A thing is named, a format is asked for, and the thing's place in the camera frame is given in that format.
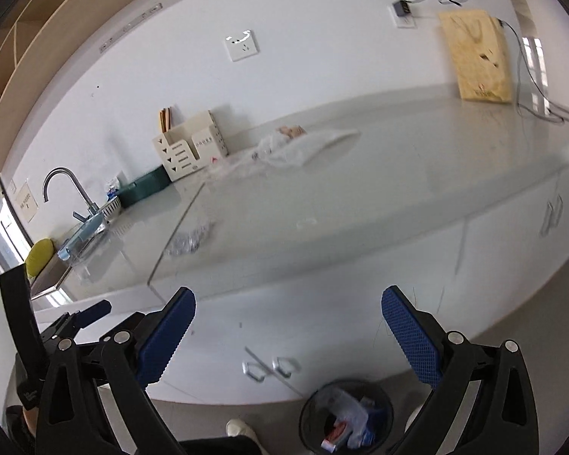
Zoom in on clear crinkled plastic wrapper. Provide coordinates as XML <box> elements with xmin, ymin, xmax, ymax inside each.
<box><xmin>165</xmin><ymin>221</ymin><xmax>214</xmax><ymax>258</ymax></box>

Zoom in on white plastic bag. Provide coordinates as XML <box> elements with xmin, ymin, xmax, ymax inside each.
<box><xmin>251</xmin><ymin>129</ymin><xmax>360</xmax><ymax>168</ymax></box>

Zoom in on apple snack wrapper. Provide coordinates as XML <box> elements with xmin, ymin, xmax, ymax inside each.
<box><xmin>277</xmin><ymin>126</ymin><xmax>306</xmax><ymax>139</ymax></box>

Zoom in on chrome kitchen faucet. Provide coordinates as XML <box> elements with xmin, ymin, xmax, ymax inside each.
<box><xmin>42</xmin><ymin>165</ymin><xmax>107</xmax><ymax>223</ymax></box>

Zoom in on black mesh trash bin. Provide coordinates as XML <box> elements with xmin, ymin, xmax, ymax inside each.
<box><xmin>298</xmin><ymin>379</ymin><xmax>393</xmax><ymax>454</ymax></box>

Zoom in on yellow sponge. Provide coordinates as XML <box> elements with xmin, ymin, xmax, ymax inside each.
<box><xmin>25</xmin><ymin>238</ymin><xmax>55</xmax><ymax>278</ymax></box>

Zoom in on blue glass tray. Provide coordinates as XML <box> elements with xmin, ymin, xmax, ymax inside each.
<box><xmin>57</xmin><ymin>213</ymin><xmax>104</xmax><ymax>262</ymax></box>

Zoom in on white drain basket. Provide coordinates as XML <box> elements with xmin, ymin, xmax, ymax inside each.
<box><xmin>99</xmin><ymin>196</ymin><xmax>122</xmax><ymax>222</ymax></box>

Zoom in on green plastic container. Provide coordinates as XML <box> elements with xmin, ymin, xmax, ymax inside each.
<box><xmin>117</xmin><ymin>165</ymin><xmax>171</xmax><ymax>210</ymax></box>

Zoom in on cream utensil holder box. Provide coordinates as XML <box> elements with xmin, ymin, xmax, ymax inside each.
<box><xmin>153</xmin><ymin>110</ymin><xmax>229</xmax><ymax>182</ymax></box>

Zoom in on wooden chopsticks bundle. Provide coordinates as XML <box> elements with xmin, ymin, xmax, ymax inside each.
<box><xmin>159</xmin><ymin>107</ymin><xmax>172</xmax><ymax>133</ymax></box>

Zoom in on yellow paper bag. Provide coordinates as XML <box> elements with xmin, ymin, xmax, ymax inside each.
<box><xmin>439</xmin><ymin>9</ymin><xmax>513</xmax><ymax>104</ymax></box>

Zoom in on wall notice sticker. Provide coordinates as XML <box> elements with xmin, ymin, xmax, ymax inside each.
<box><xmin>15</xmin><ymin>181</ymin><xmax>39</xmax><ymax>223</ymax></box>

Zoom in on left cabinet door handle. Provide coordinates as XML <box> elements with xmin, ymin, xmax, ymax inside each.
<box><xmin>241</xmin><ymin>362</ymin><xmax>268</xmax><ymax>383</ymax></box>

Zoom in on cabinet door handle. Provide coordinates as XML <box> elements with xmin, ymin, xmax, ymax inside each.
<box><xmin>272</xmin><ymin>356</ymin><xmax>301</xmax><ymax>379</ymax></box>
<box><xmin>241</xmin><ymin>362</ymin><xmax>268</xmax><ymax>383</ymax></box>

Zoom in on right cabinet door handle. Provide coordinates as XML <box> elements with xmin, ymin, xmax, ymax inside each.
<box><xmin>272</xmin><ymin>356</ymin><xmax>301</xmax><ymax>379</ymax></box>

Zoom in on far cabinet door handles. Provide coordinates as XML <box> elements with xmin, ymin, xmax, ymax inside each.
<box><xmin>540</xmin><ymin>194</ymin><xmax>564</xmax><ymax>237</ymax></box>

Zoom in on white wall socket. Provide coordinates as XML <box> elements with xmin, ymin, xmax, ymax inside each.
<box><xmin>224</xmin><ymin>30</ymin><xmax>259</xmax><ymax>63</ymax></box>

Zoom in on black charger cable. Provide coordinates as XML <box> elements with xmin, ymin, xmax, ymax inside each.
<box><xmin>409</xmin><ymin>0</ymin><xmax>569</xmax><ymax>127</ymax></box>

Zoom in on wall socket with charger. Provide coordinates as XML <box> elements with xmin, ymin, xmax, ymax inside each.
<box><xmin>390</xmin><ymin>0</ymin><xmax>416</xmax><ymax>29</ymax></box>

